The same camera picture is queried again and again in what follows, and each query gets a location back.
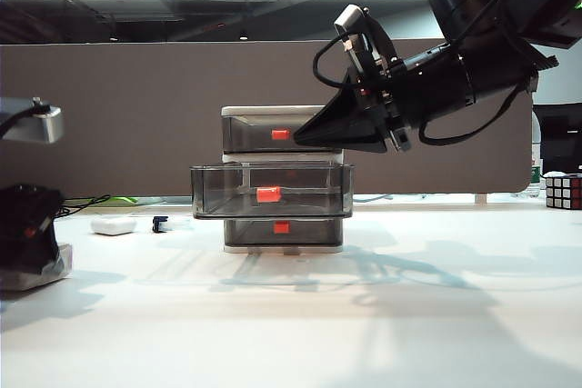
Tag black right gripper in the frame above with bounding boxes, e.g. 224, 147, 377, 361
293, 48, 477, 155

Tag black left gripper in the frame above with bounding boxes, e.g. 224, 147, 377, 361
0, 183, 65, 272

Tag pack of napkins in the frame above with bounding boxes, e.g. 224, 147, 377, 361
0, 242, 75, 293

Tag grey translucent drawer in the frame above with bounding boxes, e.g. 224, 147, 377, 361
189, 163, 356, 222
224, 218, 344, 247
221, 114, 343, 154

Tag white earbuds case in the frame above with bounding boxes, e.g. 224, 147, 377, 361
90, 216, 138, 237

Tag brown desk partition panel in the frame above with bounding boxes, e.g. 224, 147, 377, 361
0, 38, 535, 201

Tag clear plastic bottle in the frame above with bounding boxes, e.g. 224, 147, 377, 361
529, 114, 544, 201

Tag black monitor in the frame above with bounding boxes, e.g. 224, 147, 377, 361
532, 104, 582, 176

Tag Rubik's cube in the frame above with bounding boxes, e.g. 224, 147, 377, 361
544, 172, 582, 213

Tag black right camera cable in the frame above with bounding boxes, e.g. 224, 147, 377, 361
313, 35, 361, 90

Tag black tangled cables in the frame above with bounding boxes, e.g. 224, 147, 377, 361
53, 195, 113, 219

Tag white drawer cabinet frame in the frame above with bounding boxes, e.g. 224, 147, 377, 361
220, 104, 346, 256

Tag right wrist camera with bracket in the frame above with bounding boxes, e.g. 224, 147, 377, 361
334, 4, 402, 85

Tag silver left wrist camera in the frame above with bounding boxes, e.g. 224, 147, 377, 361
0, 96, 65, 144

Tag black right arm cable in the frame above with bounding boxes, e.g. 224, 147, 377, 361
417, 81, 534, 147

